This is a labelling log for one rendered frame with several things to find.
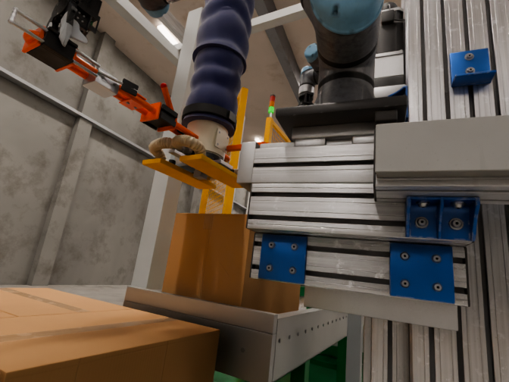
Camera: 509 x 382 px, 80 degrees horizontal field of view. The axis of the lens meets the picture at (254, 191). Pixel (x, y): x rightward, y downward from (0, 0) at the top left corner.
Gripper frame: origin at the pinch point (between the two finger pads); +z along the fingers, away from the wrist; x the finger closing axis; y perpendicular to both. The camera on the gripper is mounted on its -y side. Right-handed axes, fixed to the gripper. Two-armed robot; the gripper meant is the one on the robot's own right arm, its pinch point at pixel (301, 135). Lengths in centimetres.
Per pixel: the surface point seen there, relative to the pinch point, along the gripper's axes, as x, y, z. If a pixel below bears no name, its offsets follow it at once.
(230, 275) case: -26, 9, 68
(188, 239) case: -44, -7, 56
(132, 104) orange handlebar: -68, 37, 20
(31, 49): -87, 56, 21
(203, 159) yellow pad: -44, 31, 32
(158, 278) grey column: -61, -115, 80
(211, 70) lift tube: -47, 20, -9
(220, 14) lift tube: -47, 21, -36
